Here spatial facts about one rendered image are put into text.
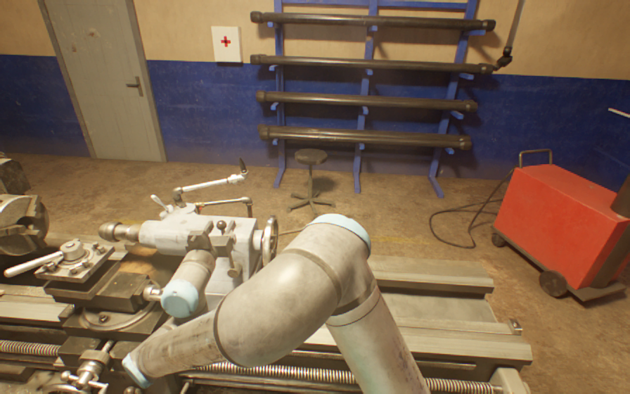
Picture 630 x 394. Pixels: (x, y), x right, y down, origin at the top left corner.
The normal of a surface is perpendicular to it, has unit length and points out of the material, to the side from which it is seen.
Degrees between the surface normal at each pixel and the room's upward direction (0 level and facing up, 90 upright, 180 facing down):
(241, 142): 90
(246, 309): 44
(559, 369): 0
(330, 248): 23
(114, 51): 90
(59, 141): 90
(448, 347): 36
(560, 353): 0
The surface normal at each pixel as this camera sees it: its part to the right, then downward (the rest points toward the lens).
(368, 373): -0.29, 0.36
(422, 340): -0.02, -0.41
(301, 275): 0.14, -0.58
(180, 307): -0.07, 0.42
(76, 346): 0.03, -0.86
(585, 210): -0.96, 0.11
